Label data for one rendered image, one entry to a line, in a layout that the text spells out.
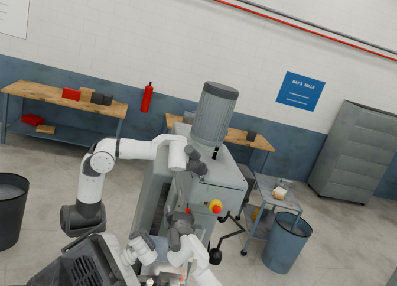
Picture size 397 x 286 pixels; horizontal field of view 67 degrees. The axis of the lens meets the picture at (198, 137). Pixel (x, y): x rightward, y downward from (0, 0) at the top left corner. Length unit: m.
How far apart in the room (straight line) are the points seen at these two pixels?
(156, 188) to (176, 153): 0.96
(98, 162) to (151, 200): 1.03
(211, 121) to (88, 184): 0.76
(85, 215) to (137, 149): 0.33
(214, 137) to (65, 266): 0.96
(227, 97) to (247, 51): 4.28
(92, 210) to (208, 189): 0.49
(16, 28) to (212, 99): 4.72
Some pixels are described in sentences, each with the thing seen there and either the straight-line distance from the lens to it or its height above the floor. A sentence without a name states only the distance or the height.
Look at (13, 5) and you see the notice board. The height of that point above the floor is 2.00.
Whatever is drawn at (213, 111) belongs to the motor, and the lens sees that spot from 1.61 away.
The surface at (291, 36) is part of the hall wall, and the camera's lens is 6.12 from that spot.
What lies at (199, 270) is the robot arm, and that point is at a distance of 1.16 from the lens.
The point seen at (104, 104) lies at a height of 0.89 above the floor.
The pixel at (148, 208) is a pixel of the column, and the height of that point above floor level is 1.28.
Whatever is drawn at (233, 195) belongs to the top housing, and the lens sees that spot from 1.39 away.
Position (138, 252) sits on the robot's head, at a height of 1.65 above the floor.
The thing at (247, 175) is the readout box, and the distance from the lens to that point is 1.90.
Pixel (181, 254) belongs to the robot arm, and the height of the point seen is 1.70.
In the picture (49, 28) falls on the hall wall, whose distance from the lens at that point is 5.79.
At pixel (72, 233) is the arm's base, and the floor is 1.66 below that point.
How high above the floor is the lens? 2.45
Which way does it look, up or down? 19 degrees down
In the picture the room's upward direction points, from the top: 17 degrees clockwise
